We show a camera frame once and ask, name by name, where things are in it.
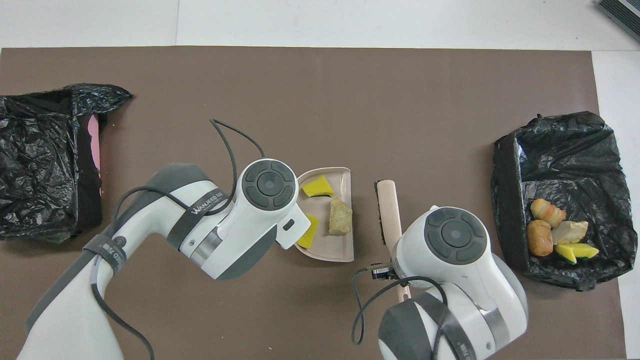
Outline green yellow sponge piece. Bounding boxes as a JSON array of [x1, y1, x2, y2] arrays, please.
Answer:
[[554, 242, 600, 264]]

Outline beige plastic dustpan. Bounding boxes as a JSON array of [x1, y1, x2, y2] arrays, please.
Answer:
[[294, 167, 355, 263]]

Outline golden brown sponge piece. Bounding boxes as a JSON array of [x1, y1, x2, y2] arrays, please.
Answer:
[[527, 219, 554, 257]]

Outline angular beige sponge piece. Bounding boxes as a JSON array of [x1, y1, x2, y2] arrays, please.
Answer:
[[328, 198, 353, 236]]

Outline ridged beige orange sponge piece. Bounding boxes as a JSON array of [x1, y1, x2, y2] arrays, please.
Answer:
[[530, 198, 567, 228]]

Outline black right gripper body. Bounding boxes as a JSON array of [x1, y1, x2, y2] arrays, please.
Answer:
[[370, 261, 402, 282]]

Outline bright yellow sponge piece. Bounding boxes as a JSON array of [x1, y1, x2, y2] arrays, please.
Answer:
[[296, 175, 335, 249]]

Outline beige hand brush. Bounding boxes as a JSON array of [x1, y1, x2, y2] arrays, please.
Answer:
[[375, 179, 412, 301]]

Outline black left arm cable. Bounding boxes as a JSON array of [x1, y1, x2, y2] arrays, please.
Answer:
[[90, 119, 266, 360]]

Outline round beige sponge piece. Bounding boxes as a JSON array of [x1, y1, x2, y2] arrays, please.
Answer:
[[550, 220, 589, 246]]

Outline brown table mat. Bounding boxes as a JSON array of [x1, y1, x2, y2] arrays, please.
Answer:
[[0, 46, 627, 360]]

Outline pink bin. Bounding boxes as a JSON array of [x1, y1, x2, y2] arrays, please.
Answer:
[[87, 114, 104, 191]]

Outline black trash bag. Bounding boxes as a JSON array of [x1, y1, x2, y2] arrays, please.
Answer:
[[0, 83, 134, 244]]

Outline dark grey ribbed device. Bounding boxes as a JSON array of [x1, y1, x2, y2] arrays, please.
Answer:
[[596, 0, 640, 43]]

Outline black bag lined bin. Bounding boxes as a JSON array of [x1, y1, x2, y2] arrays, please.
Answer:
[[491, 111, 639, 292]]

